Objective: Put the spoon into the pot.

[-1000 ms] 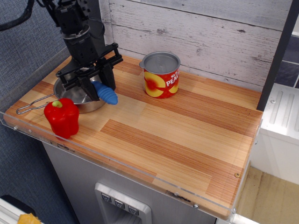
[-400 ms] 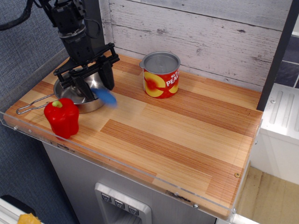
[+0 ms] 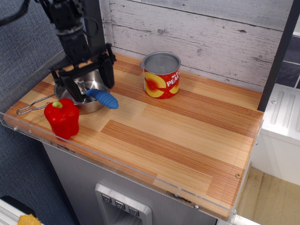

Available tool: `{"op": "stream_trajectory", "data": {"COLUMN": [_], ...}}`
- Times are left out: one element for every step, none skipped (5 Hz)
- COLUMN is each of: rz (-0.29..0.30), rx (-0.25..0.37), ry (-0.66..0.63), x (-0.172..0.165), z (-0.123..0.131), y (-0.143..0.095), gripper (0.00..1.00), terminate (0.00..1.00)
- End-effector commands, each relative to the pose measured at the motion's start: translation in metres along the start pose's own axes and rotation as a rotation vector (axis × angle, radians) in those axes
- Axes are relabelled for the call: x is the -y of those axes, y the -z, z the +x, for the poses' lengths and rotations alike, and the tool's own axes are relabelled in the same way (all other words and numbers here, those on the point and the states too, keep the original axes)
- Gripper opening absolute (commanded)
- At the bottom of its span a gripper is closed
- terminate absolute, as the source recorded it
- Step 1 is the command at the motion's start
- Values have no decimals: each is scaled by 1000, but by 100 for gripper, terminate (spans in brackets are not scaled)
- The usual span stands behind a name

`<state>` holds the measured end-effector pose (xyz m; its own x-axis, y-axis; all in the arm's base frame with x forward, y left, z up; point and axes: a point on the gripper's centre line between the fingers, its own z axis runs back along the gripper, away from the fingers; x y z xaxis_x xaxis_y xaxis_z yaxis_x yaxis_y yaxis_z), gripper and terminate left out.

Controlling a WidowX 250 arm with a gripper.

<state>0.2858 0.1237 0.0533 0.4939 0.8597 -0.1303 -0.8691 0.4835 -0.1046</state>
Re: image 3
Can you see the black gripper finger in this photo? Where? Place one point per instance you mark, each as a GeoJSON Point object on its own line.
{"type": "Point", "coordinates": [72, 88]}
{"type": "Point", "coordinates": [106, 70]}

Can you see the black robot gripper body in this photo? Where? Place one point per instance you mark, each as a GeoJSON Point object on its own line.
{"type": "Point", "coordinates": [78, 60]}

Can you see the blue handled metal fork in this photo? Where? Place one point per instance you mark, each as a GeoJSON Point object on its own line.
{"type": "Point", "coordinates": [96, 93]}

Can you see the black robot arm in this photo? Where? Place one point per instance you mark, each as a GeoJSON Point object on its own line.
{"type": "Point", "coordinates": [78, 25]}

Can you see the stainless steel pot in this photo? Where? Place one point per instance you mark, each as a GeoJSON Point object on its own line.
{"type": "Point", "coordinates": [61, 92]}

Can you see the red toy bell pepper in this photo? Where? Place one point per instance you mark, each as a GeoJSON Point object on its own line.
{"type": "Point", "coordinates": [63, 117]}

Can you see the sliced peaches can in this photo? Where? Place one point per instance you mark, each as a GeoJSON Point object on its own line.
{"type": "Point", "coordinates": [161, 72]}

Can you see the grey toy fridge cabinet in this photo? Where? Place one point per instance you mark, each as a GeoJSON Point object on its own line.
{"type": "Point", "coordinates": [79, 178]}

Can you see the silver dispenser panel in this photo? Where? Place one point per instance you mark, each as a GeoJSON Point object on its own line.
{"type": "Point", "coordinates": [119, 209]}

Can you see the yellow object at corner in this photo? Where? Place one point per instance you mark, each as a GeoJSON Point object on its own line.
{"type": "Point", "coordinates": [28, 220]}

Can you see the white toy sink unit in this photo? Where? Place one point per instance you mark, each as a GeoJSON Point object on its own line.
{"type": "Point", "coordinates": [277, 148]}

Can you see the dark grey left post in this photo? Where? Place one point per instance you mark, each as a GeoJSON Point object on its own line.
{"type": "Point", "coordinates": [94, 26]}

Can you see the dark grey post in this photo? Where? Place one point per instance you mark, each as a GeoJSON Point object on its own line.
{"type": "Point", "coordinates": [280, 54]}
{"type": "Point", "coordinates": [94, 26]}

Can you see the dark grey right post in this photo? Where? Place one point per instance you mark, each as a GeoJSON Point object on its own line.
{"type": "Point", "coordinates": [280, 54]}

